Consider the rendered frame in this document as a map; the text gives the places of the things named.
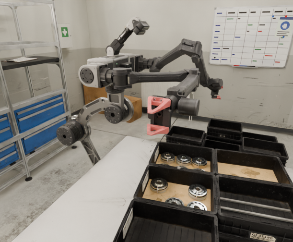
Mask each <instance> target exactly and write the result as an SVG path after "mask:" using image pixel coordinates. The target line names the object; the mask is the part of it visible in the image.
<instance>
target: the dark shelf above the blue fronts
mask: <svg viewBox="0 0 293 242"><path fill-rule="evenodd" d="M27 58H36V60H29V61H23V62H3V61H6V60H1V65H2V69H3V71H4V70H9V69H15V68H21V67H26V66H32V65H38V64H43V63H49V62H59V58H58V57H47V56H31V57H27ZM15 59H17V58H15ZM8 60H13V59H8ZM8 60H7V61H8Z"/></svg>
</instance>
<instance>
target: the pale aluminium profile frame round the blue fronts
mask: <svg viewBox="0 0 293 242"><path fill-rule="evenodd" d="M22 1H27V2H13V3H12V2H3V1H0V5H3V6H8V7H10V8H11V10H12V14H13V18H14V23H15V27H16V32H17V36H18V41H7V42H0V52H1V51H2V50H10V49H21V54H22V57H26V52H25V48H36V47H47V46H55V47H56V49H57V52H58V58H59V67H60V73H61V79H62V85H63V89H65V90H66V92H65V93H64V99H63V101H65V104H66V110H67V112H65V113H63V114H61V115H58V116H56V117H54V118H52V119H50V120H48V121H46V122H44V123H42V124H40V125H38V126H35V127H33V128H31V129H29V130H27V131H25V132H23V133H19V130H18V126H17V122H16V118H15V115H14V111H13V108H12V103H11V99H10V95H9V91H8V88H7V84H6V80H5V77H4V73H3V69H2V65H1V61H0V86H1V89H2V93H3V97H4V100H5V104H6V107H7V108H9V110H10V112H9V113H8V115H9V118H10V120H9V122H10V123H11V125H12V130H13V137H12V138H10V139H8V140H5V141H3V142H1V143H0V149H1V148H3V147H5V146H7V145H9V144H11V143H13V142H15V141H16V148H18V149H17V151H18V152H19V159H18V160H17V161H15V162H13V163H11V164H9V165H8V166H6V167H5V168H3V169H2V170H0V176H1V175H3V174H5V173H6V172H8V171H10V170H12V169H14V170H17V171H20V173H19V174H17V175H16V176H14V177H13V178H11V179H9V180H8V181H6V182H5V183H3V184H2V185H0V191H2V190H3V189H5V188H6V187H8V186H9V185H11V184H12V183H14V182H15V181H17V180H18V179H20V178H21V177H23V176H26V177H27V178H26V179H25V181H26V182H28V181H30V180H32V177H30V171H32V170H33V169H35V168H36V167H38V166H39V165H41V164H42V163H44V162H45V161H47V160H48V159H50V158H51V157H53V156H54V155H55V154H57V153H58V152H60V151H61V150H63V149H64V148H66V147H68V146H66V145H62V146H61V147H59V148H58V149H56V150H55V151H53V152H51V153H50V154H48V155H47V156H45V157H44V158H42V159H41V160H39V161H37V162H36V163H35V164H33V165H31V166H28V165H27V163H28V160H29V159H30V158H31V157H33V156H35V155H36V154H38V153H40V152H41V151H43V150H45V149H46V148H48V147H49V146H51V145H53V144H54V143H56V142H58V141H59V140H58V138H57V137H56V138H55V139H53V140H52V141H50V142H48V143H47V144H45V145H43V146H41V147H40V148H38V149H36V150H34V151H32V152H30V153H29V154H28V155H26V156H25V153H24V149H23V145H22V141H21V138H23V137H25V136H27V135H29V134H31V133H34V132H36V131H38V130H40V129H42V128H44V127H46V126H48V125H50V124H52V123H54V122H56V121H58V120H60V119H62V118H64V117H66V116H67V117H68V119H69V117H71V111H70V103H69V96H68V90H67V83H66V76H65V70H64V63H63V57H62V50H61V44H60V38H59V28H58V22H57V16H56V9H55V3H54V0H22ZM34 5H48V6H49V7H50V9H51V15H52V22H53V28H54V34H55V40H56V41H55V42H49V41H23V38H22V33H21V29H20V24H19V19H18V15H17V7H18V6H34ZM24 68H25V73H26V77H27V81H28V86H29V90H30V95H31V98H32V97H35V94H34V89H33V85H32V80H31V75H30V71H29V66H26V67H24ZM11 109H12V111H11ZM20 164H22V166H23V167H20V166H18V165H20Z"/></svg>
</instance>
